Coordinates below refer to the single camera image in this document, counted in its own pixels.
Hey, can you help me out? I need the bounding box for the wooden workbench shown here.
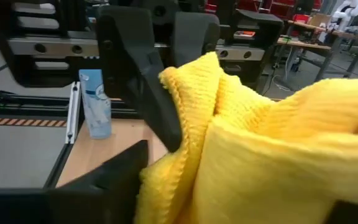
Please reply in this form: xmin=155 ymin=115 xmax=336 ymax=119
xmin=277 ymin=20 xmax=358 ymax=82

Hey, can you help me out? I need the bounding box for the silver metal bracket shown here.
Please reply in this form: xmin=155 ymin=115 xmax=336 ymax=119
xmin=65 ymin=81 xmax=82 ymax=145

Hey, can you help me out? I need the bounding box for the blue capped spray bottle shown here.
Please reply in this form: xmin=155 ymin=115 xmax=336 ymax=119
xmin=78 ymin=68 xmax=113 ymax=140

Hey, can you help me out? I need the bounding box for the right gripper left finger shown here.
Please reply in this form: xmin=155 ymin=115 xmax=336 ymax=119
xmin=0 ymin=139 xmax=149 ymax=224

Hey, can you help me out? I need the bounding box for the yellow microfiber towel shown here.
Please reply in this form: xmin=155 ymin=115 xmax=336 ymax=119
xmin=134 ymin=51 xmax=358 ymax=224

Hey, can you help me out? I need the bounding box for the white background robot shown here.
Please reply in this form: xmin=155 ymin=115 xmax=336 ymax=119
xmin=331 ymin=0 xmax=358 ymax=32

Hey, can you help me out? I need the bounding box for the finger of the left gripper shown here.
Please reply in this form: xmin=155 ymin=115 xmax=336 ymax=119
xmin=171 ymin=12 xmax=221 ymax=68
xmin=97 ymin=6 xmax=183 ymax=152

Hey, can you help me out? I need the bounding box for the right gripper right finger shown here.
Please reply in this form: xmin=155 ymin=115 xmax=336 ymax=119
xmin=324 ymin=201 xmax=358 ymax=224

